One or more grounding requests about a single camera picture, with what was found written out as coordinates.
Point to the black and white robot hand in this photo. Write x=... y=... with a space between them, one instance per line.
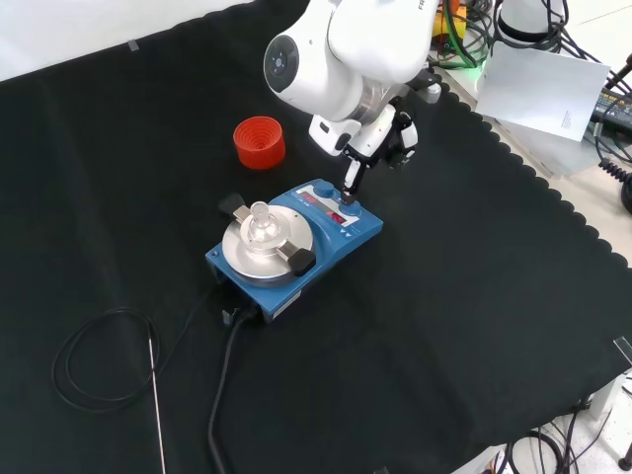
x=375 y=138

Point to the heater with blue base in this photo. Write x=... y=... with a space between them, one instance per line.
x=348 y=237

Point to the orange flask stand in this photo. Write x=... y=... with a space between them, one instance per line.
x=259 y=143

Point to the yellow stop button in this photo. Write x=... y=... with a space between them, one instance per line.
x=456 y=27

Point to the clear round-bottom flask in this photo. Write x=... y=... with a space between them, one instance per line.
x=261 y=228

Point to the white paper sheet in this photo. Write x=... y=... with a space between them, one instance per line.
x=538 y=89

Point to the black cloth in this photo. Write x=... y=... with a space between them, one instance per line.
x=444 y=296

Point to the pale grey board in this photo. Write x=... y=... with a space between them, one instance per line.
x=553 y=150

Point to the white round device base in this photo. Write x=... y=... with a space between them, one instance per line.
x=523 y=17

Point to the black power adapter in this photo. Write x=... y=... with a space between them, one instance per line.
x=612 y=108

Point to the grey tape piece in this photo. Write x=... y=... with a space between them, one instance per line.
x=133 y=45

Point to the clear tape piece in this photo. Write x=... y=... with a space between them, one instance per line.
x=623 y=348

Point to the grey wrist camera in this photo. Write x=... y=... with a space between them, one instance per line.
x=433 y=93

